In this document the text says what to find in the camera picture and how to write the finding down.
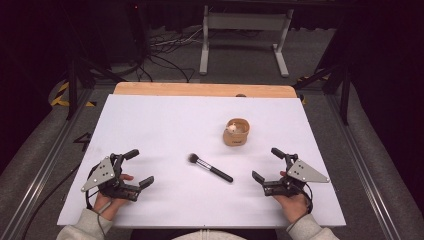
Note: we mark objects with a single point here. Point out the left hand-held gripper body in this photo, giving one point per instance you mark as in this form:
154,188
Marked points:
101,174

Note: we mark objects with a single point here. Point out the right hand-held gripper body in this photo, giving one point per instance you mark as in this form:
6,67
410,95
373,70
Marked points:
305,173

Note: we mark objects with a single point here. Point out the person's left hand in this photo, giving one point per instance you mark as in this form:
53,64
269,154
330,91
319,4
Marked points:
106,204

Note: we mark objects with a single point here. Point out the person's right hand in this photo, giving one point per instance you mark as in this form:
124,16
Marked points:
295,205

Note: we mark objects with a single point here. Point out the white table sheet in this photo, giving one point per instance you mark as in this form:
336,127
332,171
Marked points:
166,133

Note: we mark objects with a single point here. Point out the brown round container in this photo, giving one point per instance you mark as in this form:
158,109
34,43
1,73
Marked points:
236,138

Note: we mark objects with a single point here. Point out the black makeup brush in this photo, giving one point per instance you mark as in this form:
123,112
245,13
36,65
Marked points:
213,171

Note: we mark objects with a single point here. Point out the small white item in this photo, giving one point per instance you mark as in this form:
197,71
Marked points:
232,128

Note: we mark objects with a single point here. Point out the person's grey hoodie torso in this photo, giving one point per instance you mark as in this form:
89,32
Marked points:
206,235

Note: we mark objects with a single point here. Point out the yellow black floor tape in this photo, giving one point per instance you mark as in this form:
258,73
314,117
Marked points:
60,96
313,78

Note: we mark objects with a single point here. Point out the black tripod stand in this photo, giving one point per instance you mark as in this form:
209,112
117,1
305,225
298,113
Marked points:
345,96
71,93

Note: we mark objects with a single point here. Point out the wooden table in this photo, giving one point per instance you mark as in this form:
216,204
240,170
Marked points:
200,89

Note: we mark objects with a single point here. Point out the black device with red light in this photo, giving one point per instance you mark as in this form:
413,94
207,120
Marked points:
137,30

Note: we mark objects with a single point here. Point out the white metal stand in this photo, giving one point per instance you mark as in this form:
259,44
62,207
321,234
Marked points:
245,21

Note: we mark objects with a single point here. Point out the aluminium floor rail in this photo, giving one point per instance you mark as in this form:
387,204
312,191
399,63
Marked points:
40,176
366,173

